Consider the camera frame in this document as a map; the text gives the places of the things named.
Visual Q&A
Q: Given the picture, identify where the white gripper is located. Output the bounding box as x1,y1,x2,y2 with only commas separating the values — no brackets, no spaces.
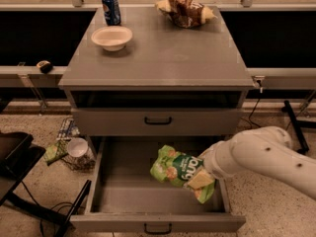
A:
188,141,238,190

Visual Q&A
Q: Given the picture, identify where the green rice chip bag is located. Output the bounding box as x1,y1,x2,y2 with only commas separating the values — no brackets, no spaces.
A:
150,145,215,203

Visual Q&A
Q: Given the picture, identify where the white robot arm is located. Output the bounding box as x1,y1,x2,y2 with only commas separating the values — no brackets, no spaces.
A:
188,126,316,199

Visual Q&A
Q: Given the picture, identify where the open grey middle drawer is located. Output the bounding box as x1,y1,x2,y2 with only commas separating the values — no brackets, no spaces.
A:
71,136,246,234

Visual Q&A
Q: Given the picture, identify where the grey drawer cabinet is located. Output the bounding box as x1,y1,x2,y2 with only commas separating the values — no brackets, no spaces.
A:
57,5,256,233

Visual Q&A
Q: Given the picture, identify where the closed grey upper drawer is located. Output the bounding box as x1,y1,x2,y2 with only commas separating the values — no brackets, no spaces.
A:
72,109,242,136

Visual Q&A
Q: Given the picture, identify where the green bag on floor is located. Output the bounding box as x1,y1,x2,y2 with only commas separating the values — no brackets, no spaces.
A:
43,140,68,165

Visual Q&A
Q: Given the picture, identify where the brown crumpled snack bag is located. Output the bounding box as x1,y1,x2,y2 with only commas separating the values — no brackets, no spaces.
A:
155,0,216,29

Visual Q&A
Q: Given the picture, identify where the black stand leg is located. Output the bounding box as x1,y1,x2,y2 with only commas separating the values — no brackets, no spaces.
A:
281,100,316,155

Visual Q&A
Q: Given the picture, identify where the white cup in basket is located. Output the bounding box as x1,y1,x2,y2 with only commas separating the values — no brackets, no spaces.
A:
67,137,89,158

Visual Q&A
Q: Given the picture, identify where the striped packet on floor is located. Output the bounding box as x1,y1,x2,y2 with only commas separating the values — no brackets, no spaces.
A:
56,118,80,140

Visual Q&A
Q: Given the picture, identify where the black chair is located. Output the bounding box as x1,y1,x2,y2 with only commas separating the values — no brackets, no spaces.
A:
0,131,92,237

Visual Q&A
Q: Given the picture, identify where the small black yellow device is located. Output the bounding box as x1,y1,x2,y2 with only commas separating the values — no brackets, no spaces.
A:
37,60,53,74

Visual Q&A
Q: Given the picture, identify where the blue soda can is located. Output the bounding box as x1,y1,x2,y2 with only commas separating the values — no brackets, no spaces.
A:
102,0,121,26

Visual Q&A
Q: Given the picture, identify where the black power cable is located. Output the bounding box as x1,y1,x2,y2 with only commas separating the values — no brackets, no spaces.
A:
240,82,265,130

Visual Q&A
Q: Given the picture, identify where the wall power outlet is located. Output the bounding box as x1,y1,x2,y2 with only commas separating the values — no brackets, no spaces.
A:
253,76,265,93

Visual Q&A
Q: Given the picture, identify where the wire waste basket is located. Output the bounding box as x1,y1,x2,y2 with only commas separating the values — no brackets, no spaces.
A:
62,144,95,172

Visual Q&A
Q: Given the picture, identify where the black floor cable left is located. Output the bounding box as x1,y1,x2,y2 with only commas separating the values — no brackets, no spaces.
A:
19,181,86,237

